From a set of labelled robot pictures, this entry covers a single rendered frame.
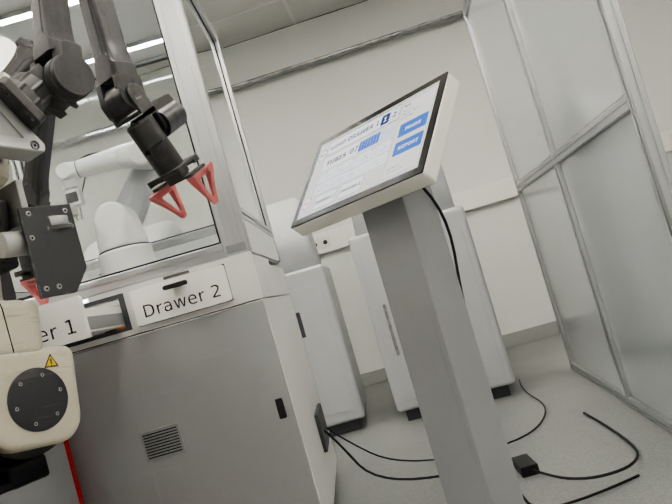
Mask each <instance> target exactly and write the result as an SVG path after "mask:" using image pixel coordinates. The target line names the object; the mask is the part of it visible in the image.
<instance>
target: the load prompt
mask: <svg viewBox="0 0 672 504"><path fill-rule="evenodd" d="M401 108H402V104H401V105H399V106H397V107H395V108H394V109H392V110H390V111H388V112H386V113H384V114H383V115H381V116H379V117H377V118H375V119H374V120H372V121H370V122H368V123H366V124H365V125H363V126H361V127H359V128H357V129H355V130H354V131H352V132H350V133H348V134H346V135H345V136H343V137H341V138H339V139H337V140H335V141H334V142H332V143H331V145H330V148H329V151H328V154H327V156H329V155H331V154H333V153H335V152H337V151H339V150H340V149H342V148H344V147H346V146H348V145H350V144H352V143H354V142H355V141H357V140H359V139H361V138H363V137H365V136H367V135H369V134H371V133H372V132H374V131H376V130H378V129H380V128H382V127H384V126H386V125H387V124H389V123H391V122H393V121H395V120H397V119H398V118H399V115H400V111H401Z"/></svg>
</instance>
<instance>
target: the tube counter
mask: <svg viewBox="0 0 672 504"><path fill-rule="evenodd" d="M396 125H397V122H396V123H394V124H392V125H390V126H388V127H387V128H385V129H383V130H381V131H379V132H377V133H375V134H373V135H371V136H369V137H368V138H366V139H364V140H362V141H360V142H358V143H356V144H354V145H352V146H351V148H350V152H349V155H348V158H350V157H352V156H354V155H355V154H357V153H359V152H361V151H363V150H365V149H367V148H369V147H371V146H373V145H375V144H377V143H379V142H381V141H383V140H385V139H387V138H389V137H391V136H393V135H394V132H395V129H396ZM348 158H347V159H348Z"/></svg>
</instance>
